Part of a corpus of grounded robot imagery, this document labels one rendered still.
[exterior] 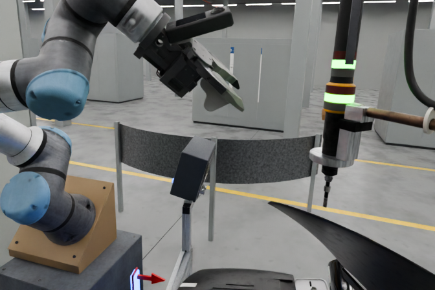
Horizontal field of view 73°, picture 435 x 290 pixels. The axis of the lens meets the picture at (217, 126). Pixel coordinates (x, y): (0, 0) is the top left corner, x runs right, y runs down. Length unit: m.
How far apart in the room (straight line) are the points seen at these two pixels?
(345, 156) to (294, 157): 2.24
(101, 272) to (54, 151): 0.37
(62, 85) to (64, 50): 0.07
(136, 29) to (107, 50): 9.90
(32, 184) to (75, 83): 0.45
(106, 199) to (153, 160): 1.76
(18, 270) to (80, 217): 0.23
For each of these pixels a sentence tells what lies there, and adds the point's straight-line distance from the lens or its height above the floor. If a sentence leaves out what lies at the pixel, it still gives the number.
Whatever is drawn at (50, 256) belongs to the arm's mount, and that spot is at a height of 1.03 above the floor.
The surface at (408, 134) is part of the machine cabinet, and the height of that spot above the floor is 0.26.
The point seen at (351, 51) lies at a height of 1.63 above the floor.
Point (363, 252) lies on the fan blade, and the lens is 0.39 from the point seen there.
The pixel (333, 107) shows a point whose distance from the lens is 0.49.
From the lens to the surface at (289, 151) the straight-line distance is 2.67.
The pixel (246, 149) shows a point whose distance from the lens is 2.50.
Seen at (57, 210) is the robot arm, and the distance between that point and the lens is 0.90.
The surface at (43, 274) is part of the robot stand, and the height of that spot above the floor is 1.00.
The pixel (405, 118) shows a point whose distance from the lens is 0.44.
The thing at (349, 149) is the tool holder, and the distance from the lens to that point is 0.49.
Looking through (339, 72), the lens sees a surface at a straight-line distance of 0.49.
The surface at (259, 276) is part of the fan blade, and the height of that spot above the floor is 1.18.
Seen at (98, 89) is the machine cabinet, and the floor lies 0.41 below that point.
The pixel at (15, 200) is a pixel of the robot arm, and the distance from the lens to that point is 0.88.
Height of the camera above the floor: 1.61
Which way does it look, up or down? 13 degrees down
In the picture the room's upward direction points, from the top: 2 degrees clockwise
